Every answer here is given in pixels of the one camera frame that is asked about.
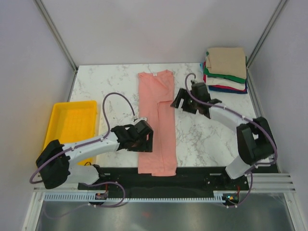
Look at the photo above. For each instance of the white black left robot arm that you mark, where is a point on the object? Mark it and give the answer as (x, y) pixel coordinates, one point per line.
(56, 160)

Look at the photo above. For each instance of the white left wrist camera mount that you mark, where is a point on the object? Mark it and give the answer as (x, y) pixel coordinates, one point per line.
(136, 120)

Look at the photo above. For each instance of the left aluminium frame post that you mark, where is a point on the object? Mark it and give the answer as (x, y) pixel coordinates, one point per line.
(55, 32)

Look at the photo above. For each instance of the right aluminium frame post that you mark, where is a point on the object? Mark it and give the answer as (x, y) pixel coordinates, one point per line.
(268, 28)

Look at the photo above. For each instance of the left aluminium table rail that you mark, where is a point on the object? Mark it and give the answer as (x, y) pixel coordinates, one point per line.
(56, 179)

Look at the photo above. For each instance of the right aluminium table rail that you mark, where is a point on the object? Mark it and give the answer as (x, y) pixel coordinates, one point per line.
(259, 112)

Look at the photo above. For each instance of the blue folded t shirt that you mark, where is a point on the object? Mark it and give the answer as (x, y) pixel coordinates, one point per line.
(226, 91)

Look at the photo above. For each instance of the pink t shirt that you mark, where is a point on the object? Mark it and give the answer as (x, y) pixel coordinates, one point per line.
(156, 94)

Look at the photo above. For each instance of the white folded t shirt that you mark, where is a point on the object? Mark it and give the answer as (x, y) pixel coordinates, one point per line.
(213, 81)

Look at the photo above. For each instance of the aluminium frame post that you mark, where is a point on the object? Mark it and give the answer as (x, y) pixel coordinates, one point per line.
(268, 28)
(55, 32)

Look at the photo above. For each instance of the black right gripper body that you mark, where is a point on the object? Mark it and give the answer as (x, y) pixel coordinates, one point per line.
(194, 101)

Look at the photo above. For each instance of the yellow plastic tray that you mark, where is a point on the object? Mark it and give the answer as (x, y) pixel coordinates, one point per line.
(72, 122)

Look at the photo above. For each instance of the white slotted cable duct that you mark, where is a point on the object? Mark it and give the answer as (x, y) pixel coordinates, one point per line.
(142, 195)

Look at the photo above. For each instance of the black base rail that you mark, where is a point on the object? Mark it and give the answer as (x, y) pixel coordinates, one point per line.
(205, 178)

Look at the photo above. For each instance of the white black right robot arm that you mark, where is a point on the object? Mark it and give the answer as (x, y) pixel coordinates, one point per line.
(254, 139)

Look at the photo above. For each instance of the beige folded t shirt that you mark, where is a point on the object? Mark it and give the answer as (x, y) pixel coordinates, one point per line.
(227, 61)

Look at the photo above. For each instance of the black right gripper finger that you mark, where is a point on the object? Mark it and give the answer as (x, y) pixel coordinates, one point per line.
(182, 95)
(188, 106)

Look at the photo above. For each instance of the aluminium table rail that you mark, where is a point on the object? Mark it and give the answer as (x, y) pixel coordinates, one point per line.
(56, 179)
(259, 112)

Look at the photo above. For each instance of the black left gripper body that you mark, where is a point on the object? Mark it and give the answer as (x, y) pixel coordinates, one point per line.
(142, 145)

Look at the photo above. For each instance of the red folded t shirt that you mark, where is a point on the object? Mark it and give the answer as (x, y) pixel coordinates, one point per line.
(216, 86)

